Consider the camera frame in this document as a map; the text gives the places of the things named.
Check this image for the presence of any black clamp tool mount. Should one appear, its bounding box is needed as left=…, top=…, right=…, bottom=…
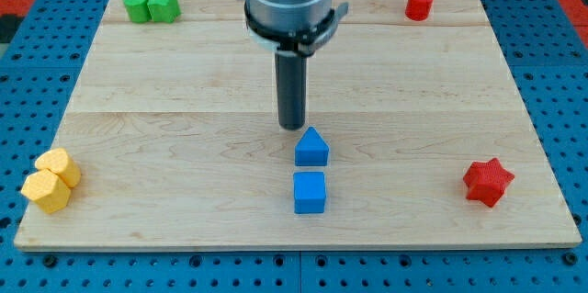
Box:
left=244, top=2, right=348, bottom=57

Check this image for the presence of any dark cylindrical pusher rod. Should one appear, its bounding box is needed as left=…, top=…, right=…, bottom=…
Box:
left=275, top=54, right=307, bottom=130

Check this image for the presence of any blue triangle block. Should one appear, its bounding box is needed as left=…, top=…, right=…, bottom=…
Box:
left=294, top=127, right=330, bottom=166

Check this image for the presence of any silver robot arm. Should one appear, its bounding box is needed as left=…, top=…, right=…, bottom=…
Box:
left=244, top=0, right=348, bottom=130

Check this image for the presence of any blue cube block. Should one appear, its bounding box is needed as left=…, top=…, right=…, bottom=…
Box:
left=293, top=172, right=327, bottom=214

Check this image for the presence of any red cylinder block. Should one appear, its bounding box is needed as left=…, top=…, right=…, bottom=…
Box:
left=405, top=0, right=434, bottom=21

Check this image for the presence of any green star block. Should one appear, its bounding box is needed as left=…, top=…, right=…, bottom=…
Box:
left=147, top=0, right=181, bottom=23

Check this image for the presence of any wooden board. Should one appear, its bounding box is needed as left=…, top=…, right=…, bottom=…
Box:
left=14, top=0, right=582, bottom=252

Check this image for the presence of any green cylinder block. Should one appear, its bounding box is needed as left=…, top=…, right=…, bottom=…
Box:
left=122, top=0, right=151, bottom=23

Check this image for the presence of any red star block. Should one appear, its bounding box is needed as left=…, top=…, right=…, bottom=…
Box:
left=463, top=158, right=515, bottom=208

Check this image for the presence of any yellow heart block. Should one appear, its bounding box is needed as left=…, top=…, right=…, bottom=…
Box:
left=34, top=148, right=82, bottom=188

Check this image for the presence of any yellow hexagon block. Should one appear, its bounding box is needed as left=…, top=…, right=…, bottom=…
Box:
left=20, top=169, right=71, bottom=214

